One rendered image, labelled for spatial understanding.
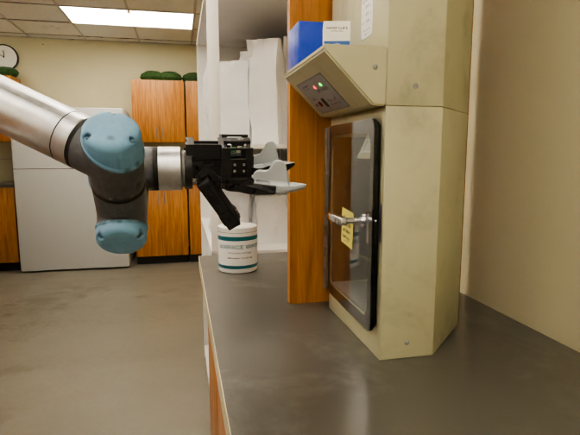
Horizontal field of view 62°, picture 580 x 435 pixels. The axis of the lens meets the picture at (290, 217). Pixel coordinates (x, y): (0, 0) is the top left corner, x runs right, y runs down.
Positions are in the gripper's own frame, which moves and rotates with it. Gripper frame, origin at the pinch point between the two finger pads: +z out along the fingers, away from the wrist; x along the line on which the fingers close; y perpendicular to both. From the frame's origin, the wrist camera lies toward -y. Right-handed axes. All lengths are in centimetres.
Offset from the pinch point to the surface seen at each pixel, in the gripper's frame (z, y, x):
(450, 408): 18.7, -22.9, -35.6
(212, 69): -7, -6, 115
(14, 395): -114, -188, 130
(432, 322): 25.6, -23.3, -16.1
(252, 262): 1, -53, 50
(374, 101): 12.6, 14.9, -1.2
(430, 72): 23.0, 19.7, 0.7
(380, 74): 13.6, 19.2, 0.5
